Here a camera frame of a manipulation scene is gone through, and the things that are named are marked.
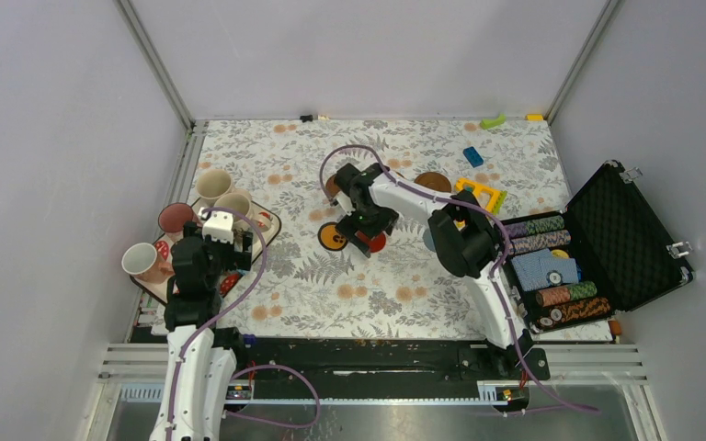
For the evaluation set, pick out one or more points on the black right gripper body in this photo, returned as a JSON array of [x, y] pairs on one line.
[[375, 217]]

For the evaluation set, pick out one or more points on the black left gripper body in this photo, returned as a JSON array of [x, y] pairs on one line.
[[230, 258]]

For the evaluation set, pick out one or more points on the cream mug with handle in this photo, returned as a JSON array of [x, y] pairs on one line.
[[238, 200]]

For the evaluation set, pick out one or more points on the brown wooden coaster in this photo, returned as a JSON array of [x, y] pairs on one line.
[[434, 181], [331, 186]]

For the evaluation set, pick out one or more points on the brown wooden coaster top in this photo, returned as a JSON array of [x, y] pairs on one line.
[[331, 186]]

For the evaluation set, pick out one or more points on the red round coaster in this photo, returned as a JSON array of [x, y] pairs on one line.
[[377, 243]]

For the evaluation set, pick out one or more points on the blue-grey round coaster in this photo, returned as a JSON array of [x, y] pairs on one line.
[[428, 240]]

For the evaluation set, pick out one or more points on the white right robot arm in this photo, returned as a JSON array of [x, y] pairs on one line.
[[467, 242]]

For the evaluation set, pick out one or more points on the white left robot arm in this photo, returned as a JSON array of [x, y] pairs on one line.
[[201, 359]]

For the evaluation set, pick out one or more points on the yellow black-rimmed coaster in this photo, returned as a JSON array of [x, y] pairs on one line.
[[330, 238]]

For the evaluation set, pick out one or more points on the white mushroom pattern tray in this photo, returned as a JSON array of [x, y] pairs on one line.
[[265, 228]]

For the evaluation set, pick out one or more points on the floral tablecloth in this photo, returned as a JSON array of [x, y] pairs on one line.
[[401, 291]]

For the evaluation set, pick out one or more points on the pink mug dark rim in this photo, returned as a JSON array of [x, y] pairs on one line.
[[173, 218]]

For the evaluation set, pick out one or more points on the cream mug far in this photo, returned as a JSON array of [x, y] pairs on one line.
[[214, 184]]

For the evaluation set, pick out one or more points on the pink mug white inside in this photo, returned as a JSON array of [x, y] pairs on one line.
[[143, 262]]

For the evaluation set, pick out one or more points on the blue toy brick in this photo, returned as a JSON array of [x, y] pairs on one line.
[[473, 157]]

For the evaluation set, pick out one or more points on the yellow toy shape sorter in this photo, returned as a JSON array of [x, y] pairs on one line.
[[488, 198]]

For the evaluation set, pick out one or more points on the green plastic block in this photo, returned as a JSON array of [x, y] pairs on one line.
[[487, 124]]

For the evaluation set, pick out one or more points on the black poker chip case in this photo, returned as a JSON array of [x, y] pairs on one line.
[[605, 252]]

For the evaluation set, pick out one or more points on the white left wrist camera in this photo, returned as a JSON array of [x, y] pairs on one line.
[[218, 228]]

